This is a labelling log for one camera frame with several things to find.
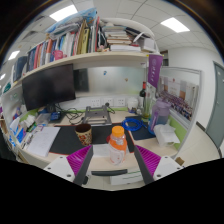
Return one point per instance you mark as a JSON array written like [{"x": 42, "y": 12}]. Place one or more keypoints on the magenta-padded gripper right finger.
[{"x": 166, "y": 166}]

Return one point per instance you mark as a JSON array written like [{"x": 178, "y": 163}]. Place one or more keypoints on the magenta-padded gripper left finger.
[{"x": 58, "y": 166}]

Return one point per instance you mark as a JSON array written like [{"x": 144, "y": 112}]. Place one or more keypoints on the orange-capped drink bottle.
[{"x": 117, "y": 146}]

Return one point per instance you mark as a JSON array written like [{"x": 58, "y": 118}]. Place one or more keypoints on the purple water bottle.
[{"x": 159, "y": 116}]

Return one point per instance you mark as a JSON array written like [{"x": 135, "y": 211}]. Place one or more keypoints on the black desk mat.
[{"x": 68, "y": 140}]

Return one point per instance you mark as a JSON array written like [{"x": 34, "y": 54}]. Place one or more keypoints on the open white notebook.
[{"x": 43, "y": 141}]

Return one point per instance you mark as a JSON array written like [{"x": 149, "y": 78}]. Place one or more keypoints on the white tissue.
[{"x": 165, "y": 135}]

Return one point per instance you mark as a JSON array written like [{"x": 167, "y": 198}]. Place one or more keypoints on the floral paper cup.
[{"x": 84, "y": 135}]

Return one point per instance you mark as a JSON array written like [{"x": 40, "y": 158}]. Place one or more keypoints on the white labelled box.
[{"x": 125, "y": 178}]

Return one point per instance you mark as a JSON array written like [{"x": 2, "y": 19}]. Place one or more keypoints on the small blue device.
[{"x": 55, "y": 116}]

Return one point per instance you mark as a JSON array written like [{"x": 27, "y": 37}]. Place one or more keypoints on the black pen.
[{"x": 108, "y": 172}]

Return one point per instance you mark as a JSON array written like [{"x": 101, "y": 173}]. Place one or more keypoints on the green glass tumbler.
[{"x": 147, "y": 108}]

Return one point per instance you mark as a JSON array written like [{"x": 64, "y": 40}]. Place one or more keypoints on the grey metal laptop stand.
[{"x": 97, "y": 116}]

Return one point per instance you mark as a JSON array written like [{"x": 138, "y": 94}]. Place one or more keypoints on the white ceramic jar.
[{"x": 132, "y": 105}]

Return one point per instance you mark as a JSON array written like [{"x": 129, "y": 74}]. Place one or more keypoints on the photo poster board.
[{"x": 180, "y": 96}]

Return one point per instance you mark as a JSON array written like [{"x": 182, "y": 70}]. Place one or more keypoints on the grey door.
[{"x": 216, "y": 113}]

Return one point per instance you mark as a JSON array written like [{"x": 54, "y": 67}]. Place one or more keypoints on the dark wine bottle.
[{"x": 143, "y": 93}]

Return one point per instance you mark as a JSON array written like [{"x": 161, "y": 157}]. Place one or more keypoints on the black computer monitor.
[{"x": 48, "y": 87}]

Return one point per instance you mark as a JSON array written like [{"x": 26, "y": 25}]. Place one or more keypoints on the purple hanging banner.
[{"x": 155, "y": 70}]

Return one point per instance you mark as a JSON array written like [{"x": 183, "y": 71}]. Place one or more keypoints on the ceiling lights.
[{"x": 63, "y": 12}]

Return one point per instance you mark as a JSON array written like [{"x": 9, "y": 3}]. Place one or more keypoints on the white wall sockets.
[{"x": 108, "y": 101}]

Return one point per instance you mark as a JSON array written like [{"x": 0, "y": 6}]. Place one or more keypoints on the wall shelf with books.
[{"x": 83, "y": 58}]

